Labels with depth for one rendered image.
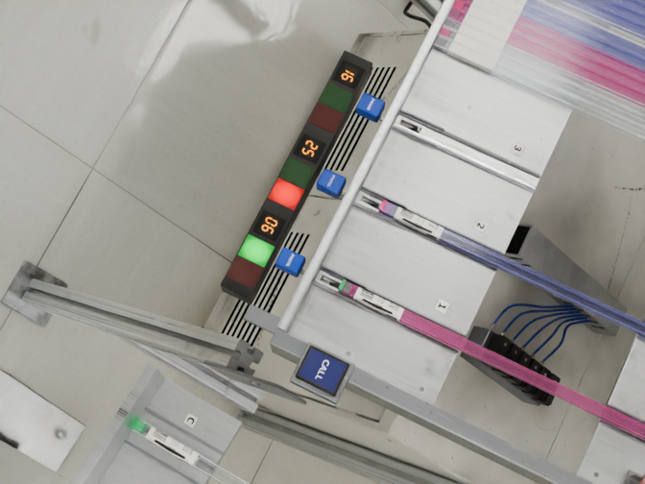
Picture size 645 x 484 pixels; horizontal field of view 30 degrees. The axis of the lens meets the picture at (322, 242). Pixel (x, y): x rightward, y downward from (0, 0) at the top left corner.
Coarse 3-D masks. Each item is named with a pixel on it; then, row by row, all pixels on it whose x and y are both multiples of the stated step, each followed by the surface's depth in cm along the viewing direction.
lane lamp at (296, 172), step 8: (288, 160) 148; (296, 160) 148; (288, 168) 148; (296, 168) 148; (304, 168) 148; (312, 168) 148; (280, 176) 148; (288, 176) 148; (296, 176) 148; (304, 176) 148; (296, 184) 147; (304, 184) 147
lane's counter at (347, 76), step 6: (342, 60) 152; (342, 66) 151; (348, 66) 151; (354, 66) 151; (336, 72) 151; (342, 72) 151; (348, 72) 151; (354, 72) 151; (360, 72) 151; (336, 78) 151; (342, 78) 151; (348, 78) 151; (354, 78) 151; (360, 78) 151; (348, 84) 151; (354, 84) 151
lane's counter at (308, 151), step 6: (300, 138) 149; (306, 138) 149; (312, 138) 149; (300, 144) 149; (306, 144) 149; (312, 144) 149; (318, 144) 149; (324, 144) 149; (300, 150) 149; (306, 150) 149; (312, 150) 149; (318, 150) 149; (300, 156) 148; (306, 156) 148; (312, 156) 148; (318, 156) 148; (312, 162) 148
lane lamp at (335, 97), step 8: (328, 88) 151; (336, 88) 151; (328, 96) 150; (336, 96) 150; (344, 96) 150; (352, 96) 150; (328, 104) 150; (336, 104) 150; (344, 104) 150; (344, 112) 150
